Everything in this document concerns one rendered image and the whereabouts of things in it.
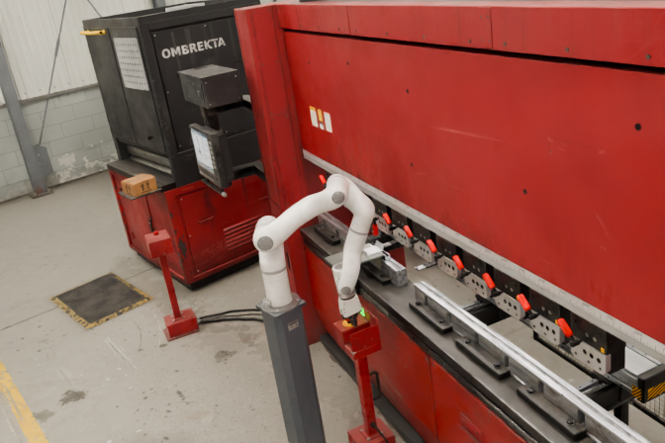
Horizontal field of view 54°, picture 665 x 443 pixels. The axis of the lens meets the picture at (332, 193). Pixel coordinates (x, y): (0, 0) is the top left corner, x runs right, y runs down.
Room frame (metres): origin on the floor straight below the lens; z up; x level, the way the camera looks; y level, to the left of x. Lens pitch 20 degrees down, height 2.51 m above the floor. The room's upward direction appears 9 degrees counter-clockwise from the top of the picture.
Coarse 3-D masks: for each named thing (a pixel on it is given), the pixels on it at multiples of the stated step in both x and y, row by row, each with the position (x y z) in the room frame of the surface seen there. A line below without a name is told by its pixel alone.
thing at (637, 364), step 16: (496, 304) 2.64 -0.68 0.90; (528, 320) 2.42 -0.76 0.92; (640, 352) 2.01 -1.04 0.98; (624, 368) 1.94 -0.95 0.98; (640, 368) 1.92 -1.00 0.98; (656, 368) 1.91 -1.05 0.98; (624, 384) 1.94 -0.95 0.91; (640, 384) 1.87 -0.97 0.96; (656, 384) 1.88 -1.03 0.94; (640, 400) 1.87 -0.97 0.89
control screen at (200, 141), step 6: (192, 132) 4.27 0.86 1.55; (198, 132) 4.14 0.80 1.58; (198, 138) 4.18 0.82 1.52; (204, 138) 4.05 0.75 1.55; (198, 144) 4.20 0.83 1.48; (204, 144) 4.08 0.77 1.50; (198, 150) 4.23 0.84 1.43; (204, 150) 4.11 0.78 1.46; (198, 156) 4.26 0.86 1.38; (204, 156) 4.13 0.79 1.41; (210, 156) 4.01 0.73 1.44; (198, 162) 4.29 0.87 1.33; (204, 162) 4.16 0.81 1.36; (210, 162) 4.04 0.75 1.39; (210, 168) 4.06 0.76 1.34
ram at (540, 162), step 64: (320, 64) 3.52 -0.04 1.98; (384, 64) 2.83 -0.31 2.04; (448, 64) 2.36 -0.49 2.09; (512, 64) 2.03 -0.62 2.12; (576, 64) 1.77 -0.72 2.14; (320, 128) 3.66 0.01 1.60; (384, 128) 2.90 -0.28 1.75; (448, 128) 2.39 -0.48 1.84; (512, 128) 2.04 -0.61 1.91; (576, 128) 1.77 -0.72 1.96; (640, 128) 1.56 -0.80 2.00; (384, 192) 2.97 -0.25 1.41; (448, 192) 2.43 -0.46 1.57; (512, 192) 2.06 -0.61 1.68; (576, 192) 1.78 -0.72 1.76; (640, 192) 1.56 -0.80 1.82; (512, 256) 2.07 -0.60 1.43; (576, 256) 1.78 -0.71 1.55; (640, 256) 1.56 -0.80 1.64; (640, 320) 1.55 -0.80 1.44
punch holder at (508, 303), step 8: (496, 272) 2.16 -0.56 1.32; (496, 280) 2.17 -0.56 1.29; (504, 280) 2.12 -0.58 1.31; (512, 280) 2.08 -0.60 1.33; (496, 288) 2.17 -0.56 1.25; (504, 288) 2.12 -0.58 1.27; (512, 288) 2.08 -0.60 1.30; (520, 288) 2.04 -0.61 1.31; (528, 288) 2.05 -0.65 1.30; (504, 296) 2.12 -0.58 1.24; (512, 296) 2.08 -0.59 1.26; (528, 296) 2.05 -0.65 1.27; (504, 304) 2.12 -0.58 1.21; (512, 304) 2.08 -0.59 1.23; (520, 304) 2.04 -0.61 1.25; (512, 312) 2.08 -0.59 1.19; (520, 312) 2.04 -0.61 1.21
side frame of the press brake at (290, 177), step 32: (288, 0) 4.19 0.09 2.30; (256, 32) 3.94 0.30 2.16; (256, 64) 3.92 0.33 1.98; (288, 64) 4.00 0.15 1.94; (256, 96) 4.01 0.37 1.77; (288, 96) 3.98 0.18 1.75; (256, 128) 4.13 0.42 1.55; (288, 128) 3.97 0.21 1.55; (288, 160) 3.96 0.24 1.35; (288, 192) 3.95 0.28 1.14; (288, 256) 3.96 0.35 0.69; (320, 320) 3.97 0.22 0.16
